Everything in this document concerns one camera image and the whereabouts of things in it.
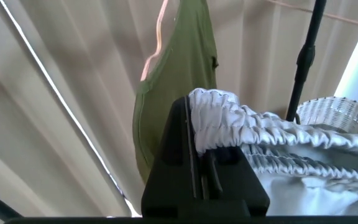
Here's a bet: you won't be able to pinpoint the black clothes rack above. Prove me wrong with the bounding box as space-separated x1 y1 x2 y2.
0 0 328 222

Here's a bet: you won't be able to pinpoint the pale grey shorts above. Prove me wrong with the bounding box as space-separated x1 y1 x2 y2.
187 87 358 217

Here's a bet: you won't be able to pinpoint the green long-sleeved shirt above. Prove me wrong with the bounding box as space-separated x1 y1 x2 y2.
131 0 219 185

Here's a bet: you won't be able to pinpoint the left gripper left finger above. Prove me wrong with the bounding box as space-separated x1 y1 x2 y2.
140 95 199 218

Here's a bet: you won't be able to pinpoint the white laundry basket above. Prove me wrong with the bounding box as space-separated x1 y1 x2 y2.
295 96 358 138

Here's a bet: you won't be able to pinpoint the pink clothes hanger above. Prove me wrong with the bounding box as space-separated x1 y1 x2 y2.
139 0 170 83
265 0 358 31

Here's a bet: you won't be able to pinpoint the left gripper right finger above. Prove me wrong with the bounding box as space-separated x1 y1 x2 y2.
196 145 271 218

